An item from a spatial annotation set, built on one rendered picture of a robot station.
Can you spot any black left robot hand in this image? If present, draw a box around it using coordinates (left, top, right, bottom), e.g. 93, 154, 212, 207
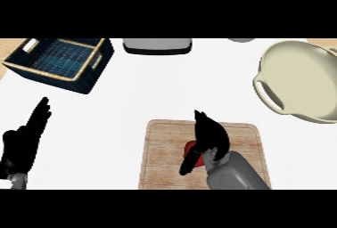
0, 96, 54, 180

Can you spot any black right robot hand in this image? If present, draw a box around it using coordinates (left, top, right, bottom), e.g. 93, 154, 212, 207
178, 110, 232, 176

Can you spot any red tomato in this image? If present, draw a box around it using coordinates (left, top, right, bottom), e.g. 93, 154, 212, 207
184, 141, 206, 168

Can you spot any pale wooden cutting board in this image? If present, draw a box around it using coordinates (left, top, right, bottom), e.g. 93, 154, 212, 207
139, 118, 272, 191

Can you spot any dark blue wicker basket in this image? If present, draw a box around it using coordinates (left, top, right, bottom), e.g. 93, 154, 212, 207
2, 38, 116, 95

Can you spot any grey and black appliance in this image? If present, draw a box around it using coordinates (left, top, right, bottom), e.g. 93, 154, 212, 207
122, 38, 194, 56

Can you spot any small grey round object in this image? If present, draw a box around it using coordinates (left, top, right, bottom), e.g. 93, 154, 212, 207
227, 38, 256, 44

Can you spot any cream pot with handles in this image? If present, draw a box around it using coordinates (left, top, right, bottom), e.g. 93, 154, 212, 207
252, 40, 337, 125

